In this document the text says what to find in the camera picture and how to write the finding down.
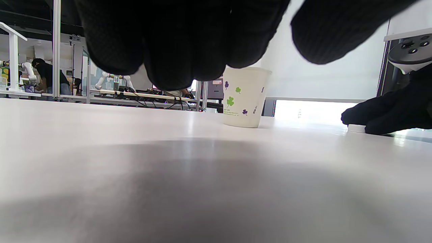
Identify person's left hand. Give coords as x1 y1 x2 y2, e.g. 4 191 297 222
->
75 0 419 91

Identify person's right hand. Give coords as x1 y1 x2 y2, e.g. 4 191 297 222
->
341 64 432 135

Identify short aluminium post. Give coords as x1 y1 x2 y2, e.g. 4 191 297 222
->
201 81 209 110

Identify aluminium frame post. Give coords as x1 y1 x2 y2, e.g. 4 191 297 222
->
52 0 62 99

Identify long workbench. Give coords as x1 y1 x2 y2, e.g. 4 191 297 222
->
88 88 200 110

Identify black window frame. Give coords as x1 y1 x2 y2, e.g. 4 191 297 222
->
376 40 410 98

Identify grey white wrist controller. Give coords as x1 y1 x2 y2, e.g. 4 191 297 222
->
387 34 432 75

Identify white desk stand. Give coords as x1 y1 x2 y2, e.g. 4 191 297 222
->
0 22 42 98

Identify white roller blind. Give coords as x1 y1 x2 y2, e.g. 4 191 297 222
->
260 0 389 103

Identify grey box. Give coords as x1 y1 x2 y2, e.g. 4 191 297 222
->
208 78 224 100

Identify black cables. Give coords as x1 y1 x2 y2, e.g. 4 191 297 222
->
118 87 193 111

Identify clover print paper cup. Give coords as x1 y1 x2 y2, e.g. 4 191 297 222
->
222 67 272 128

